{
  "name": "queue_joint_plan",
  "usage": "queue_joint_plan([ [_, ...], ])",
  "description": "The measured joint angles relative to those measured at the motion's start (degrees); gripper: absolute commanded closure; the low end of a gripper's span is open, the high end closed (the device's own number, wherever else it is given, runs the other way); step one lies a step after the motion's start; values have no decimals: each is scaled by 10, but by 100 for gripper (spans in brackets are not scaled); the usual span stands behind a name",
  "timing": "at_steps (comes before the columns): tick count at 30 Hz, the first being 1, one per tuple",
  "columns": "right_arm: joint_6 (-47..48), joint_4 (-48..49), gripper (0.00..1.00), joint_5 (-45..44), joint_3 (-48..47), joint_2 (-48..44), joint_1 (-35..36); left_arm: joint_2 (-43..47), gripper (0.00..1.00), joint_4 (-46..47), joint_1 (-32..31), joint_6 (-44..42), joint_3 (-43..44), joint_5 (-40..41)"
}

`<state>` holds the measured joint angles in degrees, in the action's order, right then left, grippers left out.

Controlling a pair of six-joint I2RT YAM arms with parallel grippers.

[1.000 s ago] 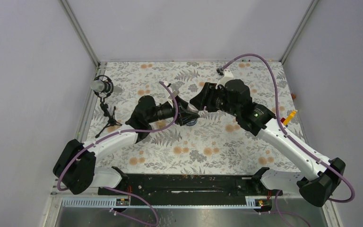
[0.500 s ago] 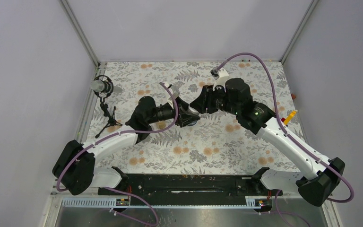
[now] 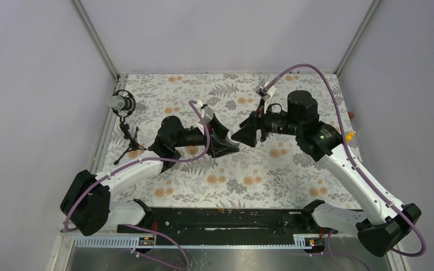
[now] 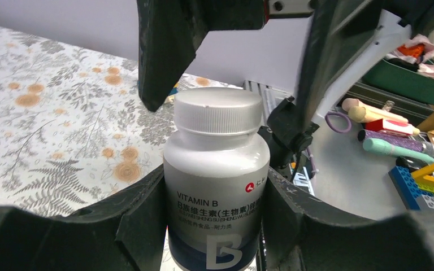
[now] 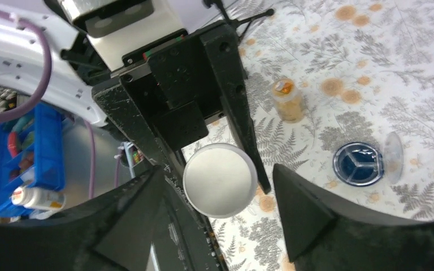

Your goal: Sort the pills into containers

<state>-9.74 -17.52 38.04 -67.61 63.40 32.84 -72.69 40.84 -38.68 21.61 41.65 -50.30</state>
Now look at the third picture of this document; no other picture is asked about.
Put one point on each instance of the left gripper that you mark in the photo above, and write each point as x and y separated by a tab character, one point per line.
218	149

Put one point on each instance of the colourful toy block stack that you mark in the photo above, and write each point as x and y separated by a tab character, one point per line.
350	136

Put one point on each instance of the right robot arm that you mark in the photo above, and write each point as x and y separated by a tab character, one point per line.
383	221

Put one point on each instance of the microphone on tripod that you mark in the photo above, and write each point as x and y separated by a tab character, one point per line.
123	105

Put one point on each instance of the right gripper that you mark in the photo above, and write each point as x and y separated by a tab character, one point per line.
247	134

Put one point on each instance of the white slotted cable duct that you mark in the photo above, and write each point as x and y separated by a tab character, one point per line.
296	242

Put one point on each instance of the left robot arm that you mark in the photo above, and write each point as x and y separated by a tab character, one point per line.
89	202

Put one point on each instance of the floral table mat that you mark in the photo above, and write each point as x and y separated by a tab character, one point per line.
274	174

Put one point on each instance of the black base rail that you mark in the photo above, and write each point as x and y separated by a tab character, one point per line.
222	226

